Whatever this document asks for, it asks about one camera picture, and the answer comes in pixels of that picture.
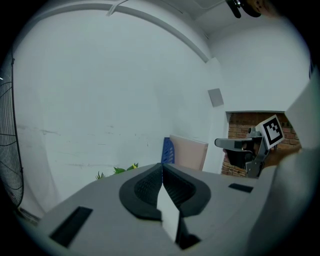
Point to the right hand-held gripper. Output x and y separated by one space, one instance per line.
271 132

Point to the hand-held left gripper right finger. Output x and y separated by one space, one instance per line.
190 197

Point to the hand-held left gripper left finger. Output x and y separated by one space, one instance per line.
140 197

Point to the blue file holder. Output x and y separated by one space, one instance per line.
167 152

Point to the person's right forearm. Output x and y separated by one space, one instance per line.
282 157

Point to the pink folder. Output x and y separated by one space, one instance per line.
190 155

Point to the green plant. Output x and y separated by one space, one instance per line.
120 170

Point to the grey wall panel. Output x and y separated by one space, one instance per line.
215 97

